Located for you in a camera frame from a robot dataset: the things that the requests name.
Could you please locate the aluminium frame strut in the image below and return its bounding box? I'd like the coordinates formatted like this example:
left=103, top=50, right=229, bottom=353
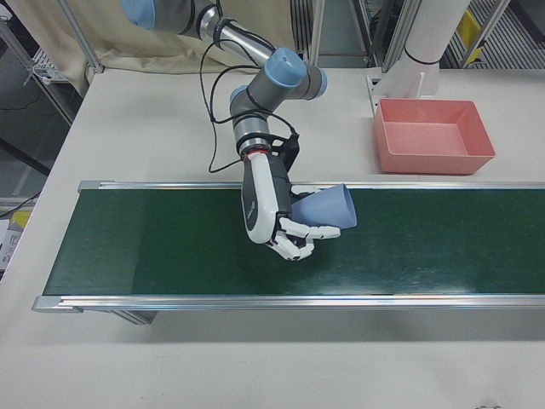
left=57, top=0, right=106, bottom=76

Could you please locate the green conveyor belt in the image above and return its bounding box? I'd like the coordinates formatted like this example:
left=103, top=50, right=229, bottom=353
left=32, top=179, right=545, bottom=327

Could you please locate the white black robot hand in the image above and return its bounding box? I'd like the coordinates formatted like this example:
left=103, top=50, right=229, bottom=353
left=240, top=151, right=342, bottom=262

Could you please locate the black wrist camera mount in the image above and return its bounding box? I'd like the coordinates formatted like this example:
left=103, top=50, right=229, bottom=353
left=270, top=132, right=300, bottom=171

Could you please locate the light blue plastic cup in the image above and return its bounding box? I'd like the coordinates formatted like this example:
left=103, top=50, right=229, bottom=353
left=291, top=183, right=358, bottom=229

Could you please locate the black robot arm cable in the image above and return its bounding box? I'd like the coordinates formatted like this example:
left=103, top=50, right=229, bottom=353
left=199, top=3, right=299, bottom=174

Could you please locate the white metal base bracket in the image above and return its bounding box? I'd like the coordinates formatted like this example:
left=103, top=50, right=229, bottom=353
left=365, top=72, right=439, bottom=112

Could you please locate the yellow plastic item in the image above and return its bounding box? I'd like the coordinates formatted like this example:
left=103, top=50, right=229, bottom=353
left=457, top=9, right=486, bottom=66

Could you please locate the beige fabric curtain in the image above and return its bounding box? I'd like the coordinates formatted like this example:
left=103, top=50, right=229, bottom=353
left=54, top=0, right=299, bottom=97

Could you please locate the pink plastic box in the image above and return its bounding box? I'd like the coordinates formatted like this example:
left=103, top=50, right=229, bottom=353
left=372, top=97, right=496, bottom=176

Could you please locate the white cylindrical column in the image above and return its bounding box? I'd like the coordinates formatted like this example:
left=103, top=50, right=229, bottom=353
left=403, top=0, right=469, bottom=101

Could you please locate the aluminium frame post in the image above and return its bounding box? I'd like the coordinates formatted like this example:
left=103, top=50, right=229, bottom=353
left=381, top=0, right=421, bottom=73

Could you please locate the cardboard box with print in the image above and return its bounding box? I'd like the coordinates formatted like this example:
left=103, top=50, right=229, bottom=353
left=0, top=208, right=35, bottom=274

